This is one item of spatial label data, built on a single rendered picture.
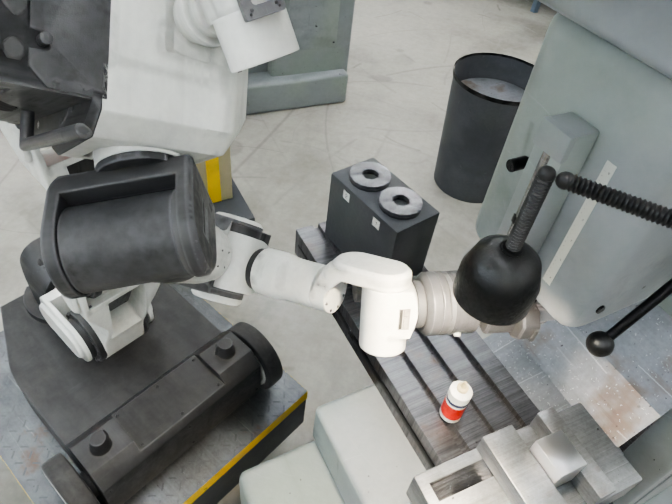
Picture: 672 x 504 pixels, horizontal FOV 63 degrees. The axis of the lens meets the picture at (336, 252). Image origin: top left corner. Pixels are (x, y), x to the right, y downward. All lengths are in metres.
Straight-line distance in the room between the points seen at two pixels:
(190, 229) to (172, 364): 0.99
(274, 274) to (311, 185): 2.12
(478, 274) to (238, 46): 0.28
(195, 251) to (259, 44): 0.20
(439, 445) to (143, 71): 0.78
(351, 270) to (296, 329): 1.54
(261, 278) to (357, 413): 0.43
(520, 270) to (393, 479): 0.68
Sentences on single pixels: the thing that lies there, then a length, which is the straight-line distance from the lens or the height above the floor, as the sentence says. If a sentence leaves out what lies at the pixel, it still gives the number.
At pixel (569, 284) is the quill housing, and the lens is 0.66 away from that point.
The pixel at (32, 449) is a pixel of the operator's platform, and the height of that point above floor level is 0.40.
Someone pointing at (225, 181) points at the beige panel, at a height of 0.14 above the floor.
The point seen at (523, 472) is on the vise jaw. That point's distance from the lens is 0.94.
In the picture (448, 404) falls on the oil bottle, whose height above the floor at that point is 0.96.
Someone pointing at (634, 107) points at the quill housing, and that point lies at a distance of 0.56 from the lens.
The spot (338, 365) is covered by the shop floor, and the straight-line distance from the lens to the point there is 2.17.
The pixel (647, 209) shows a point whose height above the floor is 1.58.
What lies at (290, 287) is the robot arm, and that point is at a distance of 0.78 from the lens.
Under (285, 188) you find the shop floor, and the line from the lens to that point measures 2.87.
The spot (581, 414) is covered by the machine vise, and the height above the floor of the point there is 0.97.
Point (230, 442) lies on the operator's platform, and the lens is 1.57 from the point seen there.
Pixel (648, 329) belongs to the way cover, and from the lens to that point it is 1.21.
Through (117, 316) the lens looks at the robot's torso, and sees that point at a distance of 1.37.
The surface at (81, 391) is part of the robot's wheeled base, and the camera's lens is 1.51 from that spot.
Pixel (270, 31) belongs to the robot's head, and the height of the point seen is 1.61.
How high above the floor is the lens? 1.81
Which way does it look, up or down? 45 degrees down
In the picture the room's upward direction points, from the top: 8 degrees clockwise
